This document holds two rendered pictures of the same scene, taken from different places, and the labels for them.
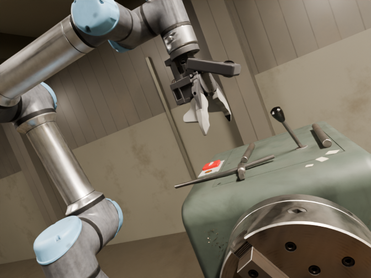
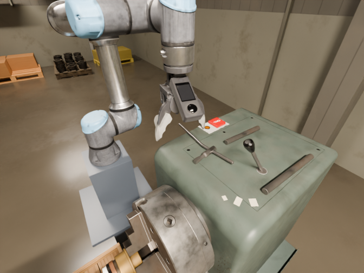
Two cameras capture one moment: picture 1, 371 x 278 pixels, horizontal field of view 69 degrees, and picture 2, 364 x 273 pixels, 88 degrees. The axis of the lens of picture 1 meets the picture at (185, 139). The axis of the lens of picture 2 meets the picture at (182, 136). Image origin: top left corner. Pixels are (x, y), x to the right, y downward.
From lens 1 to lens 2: 0.50 m
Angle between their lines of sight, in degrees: 43
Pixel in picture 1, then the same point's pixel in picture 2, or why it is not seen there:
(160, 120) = (275, 19)
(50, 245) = (84, 126)
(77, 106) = not seen: outside the picture
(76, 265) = (95, 140)
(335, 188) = (218, 225)
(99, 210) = (123, 116)
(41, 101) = not seen: hidden behind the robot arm
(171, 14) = (167, 30)
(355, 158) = (245, 226)
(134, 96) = not seen: outside the picture
